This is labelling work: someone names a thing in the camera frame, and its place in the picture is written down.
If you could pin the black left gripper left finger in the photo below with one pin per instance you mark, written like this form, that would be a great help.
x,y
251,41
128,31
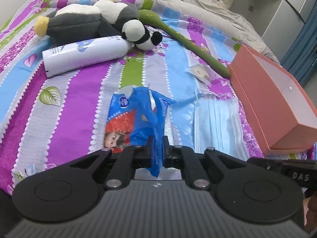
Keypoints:
x,y
115,170

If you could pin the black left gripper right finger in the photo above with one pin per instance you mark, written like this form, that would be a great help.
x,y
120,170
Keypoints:
x,y
204,170

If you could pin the blue surgical face mask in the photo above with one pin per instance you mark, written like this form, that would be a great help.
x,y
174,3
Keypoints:
x,y
217,124

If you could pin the blue tissue packet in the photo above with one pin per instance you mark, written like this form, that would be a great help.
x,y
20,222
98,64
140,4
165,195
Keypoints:
x,y
136,113

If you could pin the clear packaged cream item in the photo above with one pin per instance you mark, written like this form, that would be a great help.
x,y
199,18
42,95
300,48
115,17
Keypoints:
x,y
202,72

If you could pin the small panda plush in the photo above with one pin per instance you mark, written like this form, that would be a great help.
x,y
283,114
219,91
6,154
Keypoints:
x,y
135,32

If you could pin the colourful striped bed sheet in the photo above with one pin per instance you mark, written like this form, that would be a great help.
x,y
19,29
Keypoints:
x,y
45,123

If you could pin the blue curtain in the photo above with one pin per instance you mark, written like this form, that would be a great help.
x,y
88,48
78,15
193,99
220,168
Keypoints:
x,y
300,59

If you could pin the white lotion tube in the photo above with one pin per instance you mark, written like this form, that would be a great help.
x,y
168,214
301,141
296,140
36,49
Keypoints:
x,y
62,59

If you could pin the black white penguin plush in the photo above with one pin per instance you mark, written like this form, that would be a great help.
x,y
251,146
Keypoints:
x,y
78,22

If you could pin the white cabinet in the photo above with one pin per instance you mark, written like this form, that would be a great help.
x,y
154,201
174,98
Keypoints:
x,y
278,22

